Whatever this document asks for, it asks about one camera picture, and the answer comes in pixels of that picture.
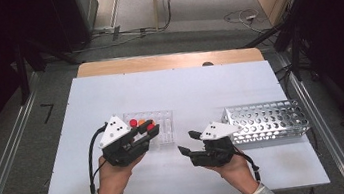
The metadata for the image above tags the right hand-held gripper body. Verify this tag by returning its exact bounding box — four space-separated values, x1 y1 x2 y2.
185 117 248 171

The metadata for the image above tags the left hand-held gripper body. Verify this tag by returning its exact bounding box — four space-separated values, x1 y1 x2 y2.
94 111 151 170

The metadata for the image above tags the clear plastic tube rack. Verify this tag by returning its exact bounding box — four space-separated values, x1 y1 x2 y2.
121 106 178 151

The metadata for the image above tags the perforated metal tube rack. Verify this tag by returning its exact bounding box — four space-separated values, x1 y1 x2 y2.
220 96 312 147

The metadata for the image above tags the person's left hand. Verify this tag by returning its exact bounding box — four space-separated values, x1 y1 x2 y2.
93 150 150 194

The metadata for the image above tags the person's right hand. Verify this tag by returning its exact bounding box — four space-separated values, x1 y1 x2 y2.
205 148 261 194

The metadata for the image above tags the white board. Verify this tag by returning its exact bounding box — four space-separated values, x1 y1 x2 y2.
25 46 331 194

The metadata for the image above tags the black metal stand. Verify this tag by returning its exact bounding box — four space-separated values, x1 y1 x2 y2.
10 30 88 107
231 0 315 90

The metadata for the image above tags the dark cabinet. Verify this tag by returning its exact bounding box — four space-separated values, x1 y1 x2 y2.
47 0 106 56

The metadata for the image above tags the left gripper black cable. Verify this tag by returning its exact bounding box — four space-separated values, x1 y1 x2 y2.
81 123 117 194

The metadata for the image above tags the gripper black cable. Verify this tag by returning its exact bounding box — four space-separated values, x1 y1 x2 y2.
233 147 263 185
81 123 117 194

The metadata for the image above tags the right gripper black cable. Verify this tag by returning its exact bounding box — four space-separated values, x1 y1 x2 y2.
233 147 263 185

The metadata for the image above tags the black floor cable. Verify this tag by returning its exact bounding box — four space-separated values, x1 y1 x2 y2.
272 63 300 104

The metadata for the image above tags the black hanging cable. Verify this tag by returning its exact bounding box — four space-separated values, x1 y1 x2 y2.
159 0 180 30

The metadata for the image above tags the white coiled cable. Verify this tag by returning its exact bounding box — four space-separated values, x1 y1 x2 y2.
222 5 274 39

